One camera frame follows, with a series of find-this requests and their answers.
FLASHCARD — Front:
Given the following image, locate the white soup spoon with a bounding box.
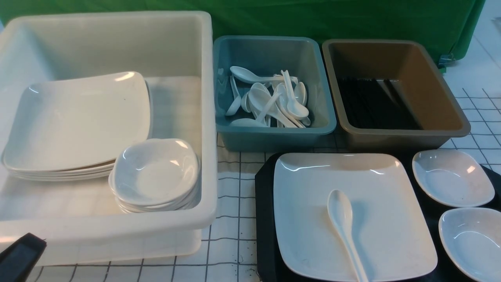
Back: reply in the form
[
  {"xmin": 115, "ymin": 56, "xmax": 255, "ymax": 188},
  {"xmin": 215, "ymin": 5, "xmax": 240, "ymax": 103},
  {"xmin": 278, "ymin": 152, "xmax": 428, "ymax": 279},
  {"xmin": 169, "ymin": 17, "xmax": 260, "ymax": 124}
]
[{"xmin": 327, "ymin": 189, "xmax": 369, "ymax": 282}]

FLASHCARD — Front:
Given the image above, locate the top stacked small white bowl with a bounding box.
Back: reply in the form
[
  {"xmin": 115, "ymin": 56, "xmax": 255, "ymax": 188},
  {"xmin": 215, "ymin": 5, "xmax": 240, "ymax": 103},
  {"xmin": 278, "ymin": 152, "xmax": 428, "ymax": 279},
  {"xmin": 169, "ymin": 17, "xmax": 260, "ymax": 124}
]
[{"xmin": 108, "ymin": 139, "xmax": 201, "ymax": 207}]

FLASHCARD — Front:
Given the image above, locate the bottom stacked white plate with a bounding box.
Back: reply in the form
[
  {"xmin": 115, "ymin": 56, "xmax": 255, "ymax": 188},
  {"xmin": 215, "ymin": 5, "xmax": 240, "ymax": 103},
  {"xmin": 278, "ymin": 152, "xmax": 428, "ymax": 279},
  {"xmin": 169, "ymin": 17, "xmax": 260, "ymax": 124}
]
[{"xmin": 9, "ymin": 167, "xmax": 113, "ymax": 181}]

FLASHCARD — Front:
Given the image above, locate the green cloth backdrop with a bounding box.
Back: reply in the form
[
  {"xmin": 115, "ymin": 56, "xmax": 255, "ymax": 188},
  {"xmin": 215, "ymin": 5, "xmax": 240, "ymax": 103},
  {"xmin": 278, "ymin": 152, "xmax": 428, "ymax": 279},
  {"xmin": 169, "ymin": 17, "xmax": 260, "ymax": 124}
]
[{"xmin": 1, "ymin": 0, "xmax": 485, "ymax": 65}]

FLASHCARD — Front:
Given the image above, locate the black chopsticks bundle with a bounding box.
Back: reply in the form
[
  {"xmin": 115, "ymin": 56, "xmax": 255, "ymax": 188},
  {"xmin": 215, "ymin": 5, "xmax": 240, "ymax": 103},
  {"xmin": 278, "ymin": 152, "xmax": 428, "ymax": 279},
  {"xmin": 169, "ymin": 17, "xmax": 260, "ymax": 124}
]
[{"xmin": 337, "ymin": 77, "xmax": 423, "ymax": 130}]

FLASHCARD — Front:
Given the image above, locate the top stacked white square plate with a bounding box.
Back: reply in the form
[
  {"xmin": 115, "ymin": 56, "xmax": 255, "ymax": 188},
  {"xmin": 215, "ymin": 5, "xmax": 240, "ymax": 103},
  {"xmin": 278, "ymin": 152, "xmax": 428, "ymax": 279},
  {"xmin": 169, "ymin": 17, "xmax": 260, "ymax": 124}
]
[{"xmin": 2, "ymin": 71, "xmax": 152, "ymax": 172}]

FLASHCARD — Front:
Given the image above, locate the white spoons pile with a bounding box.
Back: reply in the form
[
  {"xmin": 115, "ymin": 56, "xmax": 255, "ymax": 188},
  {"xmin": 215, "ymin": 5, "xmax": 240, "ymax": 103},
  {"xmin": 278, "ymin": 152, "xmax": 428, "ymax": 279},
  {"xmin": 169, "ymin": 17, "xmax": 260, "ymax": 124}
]
[{"xmin": 225, "ymin": 66, "xmax": 312, "ymax": 128}]

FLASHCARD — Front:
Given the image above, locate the white square rice plate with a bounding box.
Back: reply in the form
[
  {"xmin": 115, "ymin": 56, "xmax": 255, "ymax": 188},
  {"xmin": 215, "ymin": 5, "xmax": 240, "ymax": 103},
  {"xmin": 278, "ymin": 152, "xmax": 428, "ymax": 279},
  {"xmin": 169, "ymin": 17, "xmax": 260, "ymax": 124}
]
[{"xmin": 273, "ymin": 152, "xmax": 438, "ymax": 282}]

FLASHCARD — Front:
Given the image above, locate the black serving tray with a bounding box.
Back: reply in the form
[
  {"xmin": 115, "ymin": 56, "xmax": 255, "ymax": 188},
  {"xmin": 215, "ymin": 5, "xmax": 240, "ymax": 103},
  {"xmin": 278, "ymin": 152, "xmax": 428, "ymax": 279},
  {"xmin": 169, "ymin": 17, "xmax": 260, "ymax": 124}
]
[{"xmin": 255, "ymin": 151, "xmax": 501, "ymax": 282}]

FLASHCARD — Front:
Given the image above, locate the teal plastic bin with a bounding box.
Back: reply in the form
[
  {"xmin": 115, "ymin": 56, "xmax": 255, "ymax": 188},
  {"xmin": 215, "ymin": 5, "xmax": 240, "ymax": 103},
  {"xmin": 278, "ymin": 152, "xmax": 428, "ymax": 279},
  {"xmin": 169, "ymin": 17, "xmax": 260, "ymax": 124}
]
[{"xmin": 213, "ymin": 35, "xmax": 337, "ymax": 152}]

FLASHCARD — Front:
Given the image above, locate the metal binder clip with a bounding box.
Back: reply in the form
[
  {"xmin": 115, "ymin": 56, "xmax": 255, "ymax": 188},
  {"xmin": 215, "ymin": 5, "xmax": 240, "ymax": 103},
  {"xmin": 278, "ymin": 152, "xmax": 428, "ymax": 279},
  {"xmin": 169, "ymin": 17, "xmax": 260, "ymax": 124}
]
[{"xmin": 437, "ymin": 53, "xmax": 456, "ymax": 69}]

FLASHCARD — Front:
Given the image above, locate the tan plastic bin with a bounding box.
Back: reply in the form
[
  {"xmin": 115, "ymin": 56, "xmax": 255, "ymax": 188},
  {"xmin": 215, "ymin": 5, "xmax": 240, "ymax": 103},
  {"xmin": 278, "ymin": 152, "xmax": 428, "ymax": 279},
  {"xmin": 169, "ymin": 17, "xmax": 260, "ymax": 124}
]
[{"xmin": 322, "ymin": 39, "xmax": 471, "ymax": 152}]

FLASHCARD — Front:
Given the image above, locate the small white dish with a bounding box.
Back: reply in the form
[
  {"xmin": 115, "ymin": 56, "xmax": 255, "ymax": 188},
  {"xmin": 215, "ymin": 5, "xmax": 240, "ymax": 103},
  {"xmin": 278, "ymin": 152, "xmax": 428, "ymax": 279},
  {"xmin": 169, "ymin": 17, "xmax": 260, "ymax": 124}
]
[
  {"xmin": 438, "ymin": 207, "xmax": 501, "ymax": 282},
  {"xmin": 411, "ymin": 149, "xmax": 495, "ymax": 208}
]

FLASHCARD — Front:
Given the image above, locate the large white plastic bin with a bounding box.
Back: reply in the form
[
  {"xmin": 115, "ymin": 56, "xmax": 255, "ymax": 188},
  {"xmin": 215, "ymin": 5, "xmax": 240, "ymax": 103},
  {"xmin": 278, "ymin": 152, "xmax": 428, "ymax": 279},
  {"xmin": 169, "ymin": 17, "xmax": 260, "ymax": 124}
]
[{"xmin": 1, "ymin": 11, "xmax": 218, "ymax": 266}]

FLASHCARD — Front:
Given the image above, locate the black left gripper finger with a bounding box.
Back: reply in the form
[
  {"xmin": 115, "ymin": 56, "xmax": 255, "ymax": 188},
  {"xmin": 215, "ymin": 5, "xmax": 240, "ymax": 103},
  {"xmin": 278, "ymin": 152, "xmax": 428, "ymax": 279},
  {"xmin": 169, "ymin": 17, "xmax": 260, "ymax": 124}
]
[{"xmin": 0, "ymin": 233, "xmax": 47, "ymax": 282}]

